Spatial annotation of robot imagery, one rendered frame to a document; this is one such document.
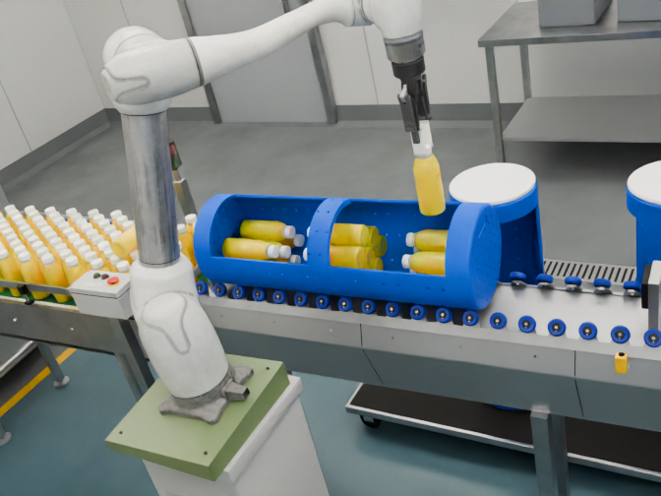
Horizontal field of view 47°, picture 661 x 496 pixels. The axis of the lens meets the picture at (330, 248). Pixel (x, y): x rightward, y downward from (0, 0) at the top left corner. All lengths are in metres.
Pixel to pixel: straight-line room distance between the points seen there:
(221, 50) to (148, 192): 0.40
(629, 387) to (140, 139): 1.30
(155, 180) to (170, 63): 0.34
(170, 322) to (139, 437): 0.31
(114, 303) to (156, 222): 0.61
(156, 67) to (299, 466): 1.06
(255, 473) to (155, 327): 0.43
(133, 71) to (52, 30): 5.92
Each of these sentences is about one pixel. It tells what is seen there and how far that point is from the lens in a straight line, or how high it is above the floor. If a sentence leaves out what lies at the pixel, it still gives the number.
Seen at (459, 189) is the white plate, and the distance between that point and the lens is 2.51.
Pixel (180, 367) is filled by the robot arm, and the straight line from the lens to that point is 1.73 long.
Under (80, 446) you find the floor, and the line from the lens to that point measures 3.67.
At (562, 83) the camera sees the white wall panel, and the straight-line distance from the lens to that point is 5.38.
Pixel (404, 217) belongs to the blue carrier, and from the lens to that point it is 2.22.
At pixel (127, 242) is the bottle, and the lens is 2.54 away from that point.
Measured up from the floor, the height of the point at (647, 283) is 1.08.
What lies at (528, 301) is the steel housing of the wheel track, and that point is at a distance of 2.14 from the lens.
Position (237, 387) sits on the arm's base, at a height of 1.09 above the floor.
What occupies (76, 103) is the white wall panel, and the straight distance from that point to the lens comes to 7.55.
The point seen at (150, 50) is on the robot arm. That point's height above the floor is 1.86.
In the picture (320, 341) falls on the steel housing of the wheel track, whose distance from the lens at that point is 2.27.
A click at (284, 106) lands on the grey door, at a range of 6.33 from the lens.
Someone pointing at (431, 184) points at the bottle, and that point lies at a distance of 1.87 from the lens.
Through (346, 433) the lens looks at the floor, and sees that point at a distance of 3.18.
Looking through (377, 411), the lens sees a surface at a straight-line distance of 3.02.
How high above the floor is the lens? 2.19
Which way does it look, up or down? 30 degrees down
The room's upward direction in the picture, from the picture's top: 14 degrees counter-clockwise
